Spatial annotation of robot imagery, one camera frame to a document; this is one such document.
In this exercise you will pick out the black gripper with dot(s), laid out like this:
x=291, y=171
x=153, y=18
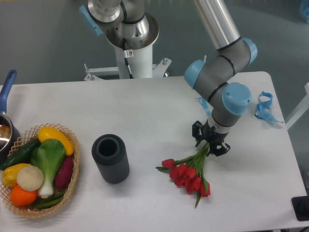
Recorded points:
x=213, y=136

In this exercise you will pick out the red tulip bouquet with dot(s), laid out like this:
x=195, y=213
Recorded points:
x=189, y=173

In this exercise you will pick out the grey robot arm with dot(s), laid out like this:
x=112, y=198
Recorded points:
x=133, y=32

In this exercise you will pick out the blue ribbon strip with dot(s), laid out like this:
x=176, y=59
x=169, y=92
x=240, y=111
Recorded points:
x=204, y=104

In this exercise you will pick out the tangled blue ribbon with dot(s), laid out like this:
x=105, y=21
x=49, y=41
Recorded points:
x=263, y=111

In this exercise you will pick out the dark grey ribbed vase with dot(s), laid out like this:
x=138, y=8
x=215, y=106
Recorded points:
x=110, y=156

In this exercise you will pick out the black device at edge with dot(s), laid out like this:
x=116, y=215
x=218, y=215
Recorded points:
x=301, y=207

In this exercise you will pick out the purple sweet potato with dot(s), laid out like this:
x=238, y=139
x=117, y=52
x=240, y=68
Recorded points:
x=64, y=174

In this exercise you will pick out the blue object top corner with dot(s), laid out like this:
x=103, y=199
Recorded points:
x=304, y=12

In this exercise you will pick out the green bok choy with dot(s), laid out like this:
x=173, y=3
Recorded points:
x=48, y=157

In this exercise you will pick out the woven wicker basket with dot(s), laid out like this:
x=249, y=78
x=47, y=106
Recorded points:
x=30, y=211

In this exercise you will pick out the green pea pods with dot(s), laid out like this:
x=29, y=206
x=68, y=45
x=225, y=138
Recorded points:
x=49, y=202

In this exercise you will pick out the cream white garlic bulb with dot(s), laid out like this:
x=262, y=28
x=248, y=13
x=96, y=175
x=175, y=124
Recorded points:
x=30, y=178

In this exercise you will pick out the dark green cucumber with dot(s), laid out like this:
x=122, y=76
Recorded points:
x=21, y=155

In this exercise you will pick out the orange fruit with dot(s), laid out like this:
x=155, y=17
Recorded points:
x=21, y=197

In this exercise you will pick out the yellow bell pepper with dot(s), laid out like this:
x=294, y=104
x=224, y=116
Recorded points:
x=9, y=175

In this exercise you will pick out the white frame bar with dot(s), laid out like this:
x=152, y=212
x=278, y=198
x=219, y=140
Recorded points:
x=299, y=110

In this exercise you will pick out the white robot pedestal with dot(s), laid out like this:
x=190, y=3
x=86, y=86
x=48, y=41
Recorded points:
x=136, y=64

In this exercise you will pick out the blue handled saucepan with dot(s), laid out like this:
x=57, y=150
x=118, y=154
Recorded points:
x=8, y=132

